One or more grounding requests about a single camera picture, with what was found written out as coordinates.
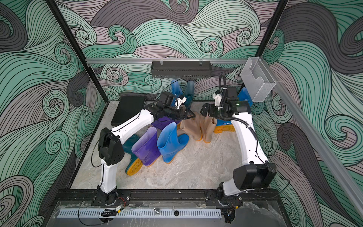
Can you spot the light blue boot back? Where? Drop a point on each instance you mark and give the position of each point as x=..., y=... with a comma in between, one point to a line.
x=176, y=90

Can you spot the light blue boot front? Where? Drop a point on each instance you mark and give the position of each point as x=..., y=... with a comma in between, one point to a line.
x=169, y=143

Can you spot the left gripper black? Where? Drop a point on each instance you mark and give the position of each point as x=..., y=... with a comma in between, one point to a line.
x=185, y=117

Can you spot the black hard case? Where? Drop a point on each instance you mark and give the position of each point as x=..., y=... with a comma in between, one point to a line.
x=127, y=108

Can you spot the white perforated front strip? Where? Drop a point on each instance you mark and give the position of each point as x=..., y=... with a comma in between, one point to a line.
x=142, y=213

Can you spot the white mesh wire basket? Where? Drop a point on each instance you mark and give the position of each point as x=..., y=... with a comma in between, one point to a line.
x=258, y=79

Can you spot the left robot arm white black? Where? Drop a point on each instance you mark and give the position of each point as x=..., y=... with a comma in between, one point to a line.
x=111, y=142

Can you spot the black wall shelf tray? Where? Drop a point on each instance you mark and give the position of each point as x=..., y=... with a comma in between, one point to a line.
x=181, y=69

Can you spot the blue rain boot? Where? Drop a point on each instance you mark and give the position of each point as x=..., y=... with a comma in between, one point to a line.
x=222, y=126
x=244, y=96

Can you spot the aluminium rail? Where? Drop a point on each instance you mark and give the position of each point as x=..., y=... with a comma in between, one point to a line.
x=161, y=60
x=303, y=127

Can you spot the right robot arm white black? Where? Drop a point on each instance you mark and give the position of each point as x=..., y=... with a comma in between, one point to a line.
x=255, y=172

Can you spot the light blue boot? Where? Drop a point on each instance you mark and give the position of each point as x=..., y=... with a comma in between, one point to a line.
x=176, y=90
x=169, y=143

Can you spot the dark teal boot lying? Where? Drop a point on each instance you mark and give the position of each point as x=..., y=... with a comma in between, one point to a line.
x=135, y=163

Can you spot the aluminium rail right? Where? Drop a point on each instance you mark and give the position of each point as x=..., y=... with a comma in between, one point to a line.
x=303, y=127

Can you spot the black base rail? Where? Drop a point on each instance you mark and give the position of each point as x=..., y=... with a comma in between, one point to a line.
x=132, y=197

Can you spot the beige rain boot large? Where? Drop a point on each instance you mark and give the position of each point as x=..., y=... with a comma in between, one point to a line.
x=191, y=127

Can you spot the dark teal boot back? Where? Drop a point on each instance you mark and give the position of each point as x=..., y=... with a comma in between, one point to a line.
x=189, y=93

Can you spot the purple rain boot back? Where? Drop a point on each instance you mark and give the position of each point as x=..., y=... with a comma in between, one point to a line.
x=161, y=123

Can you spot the purple rain boot front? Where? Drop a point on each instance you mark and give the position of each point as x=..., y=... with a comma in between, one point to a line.
x=146, y=147

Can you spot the aluminium rail back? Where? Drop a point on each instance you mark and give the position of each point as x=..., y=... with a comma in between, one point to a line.
x=161, y=60

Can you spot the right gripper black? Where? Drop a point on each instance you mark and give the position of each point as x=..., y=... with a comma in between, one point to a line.
x=212, y=108

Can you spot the purple rain boot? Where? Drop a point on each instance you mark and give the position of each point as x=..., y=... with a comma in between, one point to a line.
x=146, y=147
x=161, y=123

